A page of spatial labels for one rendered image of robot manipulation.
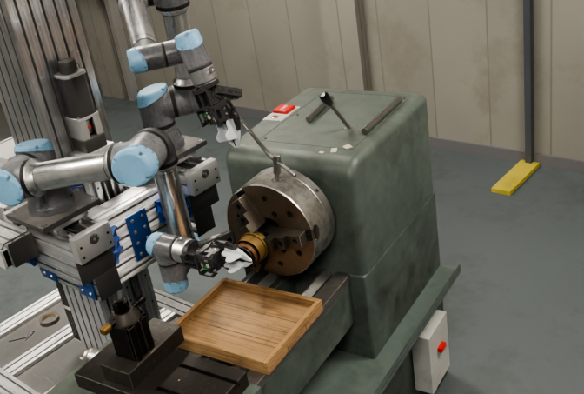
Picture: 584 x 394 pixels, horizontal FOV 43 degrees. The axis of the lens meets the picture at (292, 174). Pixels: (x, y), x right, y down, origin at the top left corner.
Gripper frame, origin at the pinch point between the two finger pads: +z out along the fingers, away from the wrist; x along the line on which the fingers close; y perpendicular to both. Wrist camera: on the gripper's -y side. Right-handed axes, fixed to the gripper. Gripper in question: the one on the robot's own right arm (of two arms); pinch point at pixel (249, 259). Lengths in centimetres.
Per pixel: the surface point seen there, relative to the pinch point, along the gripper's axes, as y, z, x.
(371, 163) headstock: -43.3, 18.4, 11.7
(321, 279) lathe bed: -25.7, 5.3, -22.3
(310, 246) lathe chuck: -15.4, 10.7, -2.8
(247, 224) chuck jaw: -8.0, -5.2, 6.0
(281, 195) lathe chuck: -15.3, 3.3, 13.2
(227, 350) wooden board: 18.8, 1.7, -17.6
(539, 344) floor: -120, 47, -109
